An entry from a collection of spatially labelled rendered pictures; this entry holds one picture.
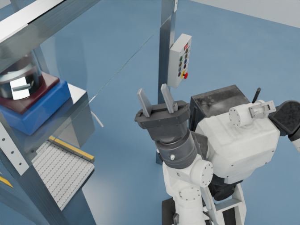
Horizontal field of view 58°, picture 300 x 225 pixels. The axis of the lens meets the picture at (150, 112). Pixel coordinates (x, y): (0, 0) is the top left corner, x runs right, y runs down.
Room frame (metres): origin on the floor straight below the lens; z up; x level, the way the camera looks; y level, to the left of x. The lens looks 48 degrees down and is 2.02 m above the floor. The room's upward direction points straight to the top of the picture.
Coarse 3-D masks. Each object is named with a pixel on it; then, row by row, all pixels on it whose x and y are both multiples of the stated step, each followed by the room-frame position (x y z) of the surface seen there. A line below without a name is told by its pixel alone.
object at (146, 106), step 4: (140, 92) 0.41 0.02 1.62; (144, 92) 0.42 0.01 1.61; (140, 96) 0.40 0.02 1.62; (144, 96) 0.41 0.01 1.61; (140, 100) 0.40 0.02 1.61; (144, 100) 0.41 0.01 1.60; (148, 100) 0.42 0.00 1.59; (144, 104) 0.40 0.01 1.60; (148, 104) 0.41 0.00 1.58; (144, 108) 0.39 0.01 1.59; (148, 108) 0.40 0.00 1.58; (144, 112) 0.39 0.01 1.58; (148, 112) 0.39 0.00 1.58; (148, 116) 0.39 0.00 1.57
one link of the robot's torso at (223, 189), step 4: (240, 180) 0.55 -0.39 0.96; (212, 184) 0.55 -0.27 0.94; (228, 184) 0.54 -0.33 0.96; (232, 184) 0.54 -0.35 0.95; (236, 184) 0.55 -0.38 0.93; (216, 188) 0.52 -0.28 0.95; (220, 188) 0.52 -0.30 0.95; (224, 188) 0.53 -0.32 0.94; (228, 188) 0.54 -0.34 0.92; (232, 188) 0.55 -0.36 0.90; (220, 192) 0.53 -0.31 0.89; (224, 192) 0.53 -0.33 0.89; (228, 192) 0.54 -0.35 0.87; (232, 192) 0.55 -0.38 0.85; (216, 196) 0.52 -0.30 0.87; (220, 196) 0.53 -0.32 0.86; (224, 196) 0.54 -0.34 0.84; (228, 196) 0.55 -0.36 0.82; (220, 200) 0.53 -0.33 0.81
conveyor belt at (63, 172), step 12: (48, 156) 0.71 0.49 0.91; (60, 156) 0.71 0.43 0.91; (72, 156) 0.71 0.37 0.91; (36, 168) 0.64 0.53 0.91; (48, 168) 0.64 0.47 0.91; (60, 168) 0.64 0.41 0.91; (72, 168) 0.64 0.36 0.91; (84, 168) 0.64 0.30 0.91; (48, 180) 0.58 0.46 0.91; (60, 180) 0.58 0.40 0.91; (72, 180) 0.58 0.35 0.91; (84, 180) 0.60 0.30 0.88; (60, 192) 0.52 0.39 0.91; (72, 192) 0.53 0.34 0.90; (60, 204) 0.47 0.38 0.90
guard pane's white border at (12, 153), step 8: (176, 0) 1.22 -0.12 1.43; (176, 8) 1.23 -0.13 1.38; (0, 128) 0.37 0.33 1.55; (0, 136) 0.36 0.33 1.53; (8, 136) 0.37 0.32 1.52; (0, 144) 0.35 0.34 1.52; (8, 144) 0.37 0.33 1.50; (8, 152) 0.36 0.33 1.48; (16, 152) 0.37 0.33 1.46; (16, 160) 0.36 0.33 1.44; (24, 160) 0.37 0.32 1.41; (16, 168) 0.35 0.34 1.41; (24, 168) 0.36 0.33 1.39
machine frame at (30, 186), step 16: (16, 0) 1.71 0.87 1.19; (48, 0) 0.62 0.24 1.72; (16, 16) 0.55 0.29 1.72; (32, 16) 0.55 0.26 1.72; (0, 32) 0.48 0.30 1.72; (160, 32) 1.22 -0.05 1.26; (160, 48) 1.22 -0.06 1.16; (160, 64) 1.22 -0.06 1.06; (160, 80) 1.22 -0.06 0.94; (160, 96) 1.22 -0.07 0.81; (160, 160) 1.20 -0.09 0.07; (32, 176) 0.37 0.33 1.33; (32, 192) 0.35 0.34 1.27; (48, 192) 0.39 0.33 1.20; (32, 208) 0.36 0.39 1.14; (48, 208) 0.36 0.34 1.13; (48, 224) 0.34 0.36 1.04; (64, 224) 0.38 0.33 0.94
